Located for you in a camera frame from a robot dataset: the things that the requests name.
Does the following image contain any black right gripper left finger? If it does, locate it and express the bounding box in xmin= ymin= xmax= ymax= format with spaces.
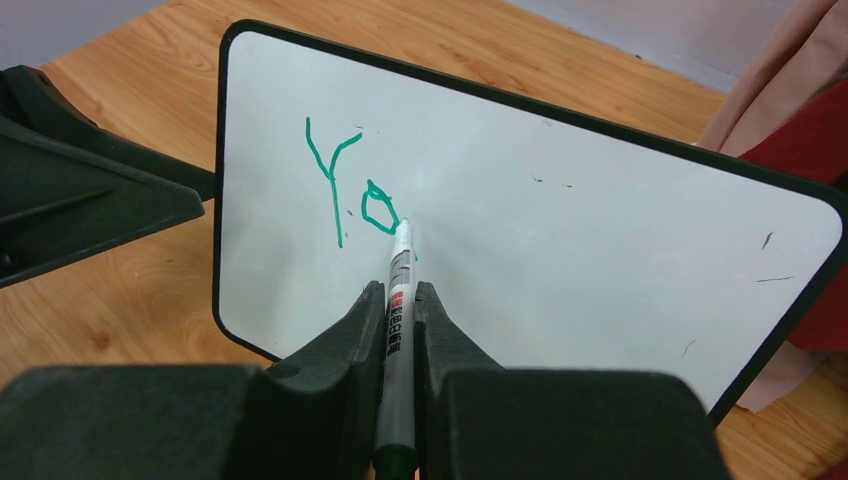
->
xmin=1 ymin=282 xmax=385 ymax=479

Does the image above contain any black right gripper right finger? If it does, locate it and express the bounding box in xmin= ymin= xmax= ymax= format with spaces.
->
xmin=414 ymin=282 xmax=730 ymax=479

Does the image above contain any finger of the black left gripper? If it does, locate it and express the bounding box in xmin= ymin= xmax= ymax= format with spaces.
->
xmin=1 ymin=119 xmax=204 ymax=287
xmin=1 ymin=65 xmax=216 ymax=201

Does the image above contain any green marker pen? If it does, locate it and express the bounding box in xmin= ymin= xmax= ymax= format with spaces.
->
xmin=372 ymin=219 xmax=418 ymax=479

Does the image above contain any white whiteboard black frame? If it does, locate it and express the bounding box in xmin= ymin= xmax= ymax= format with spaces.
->
xmin=211 ymin=19 xmax=848 ymax=430

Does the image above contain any pink hanging garment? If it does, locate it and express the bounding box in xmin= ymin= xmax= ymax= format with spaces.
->
xmin=697 ymin=1 xmax=847 ymax=412

